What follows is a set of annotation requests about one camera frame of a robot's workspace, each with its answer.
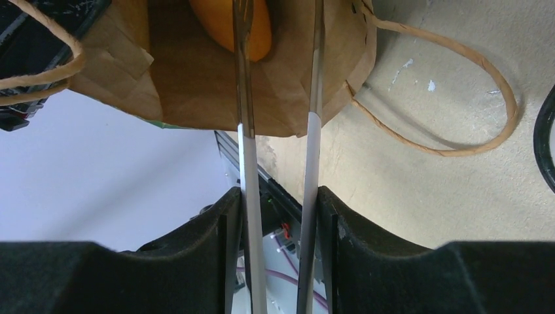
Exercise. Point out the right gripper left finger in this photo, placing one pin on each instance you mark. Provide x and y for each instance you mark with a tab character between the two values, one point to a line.
189	270

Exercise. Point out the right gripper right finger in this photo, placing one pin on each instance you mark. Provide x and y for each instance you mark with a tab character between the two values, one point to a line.
367	269

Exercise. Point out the green brown paper bag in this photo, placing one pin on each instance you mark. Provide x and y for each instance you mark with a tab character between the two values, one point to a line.
154	60

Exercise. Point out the strawberry print white tray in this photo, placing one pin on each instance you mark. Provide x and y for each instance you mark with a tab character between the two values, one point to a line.
542	138

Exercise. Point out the orange fake bread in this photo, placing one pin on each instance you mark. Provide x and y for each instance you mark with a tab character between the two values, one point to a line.
216	18

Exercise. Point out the metal tongs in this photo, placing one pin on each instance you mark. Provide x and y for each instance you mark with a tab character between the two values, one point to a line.
242	17

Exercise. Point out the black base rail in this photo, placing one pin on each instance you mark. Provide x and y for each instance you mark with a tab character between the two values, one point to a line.
280	212

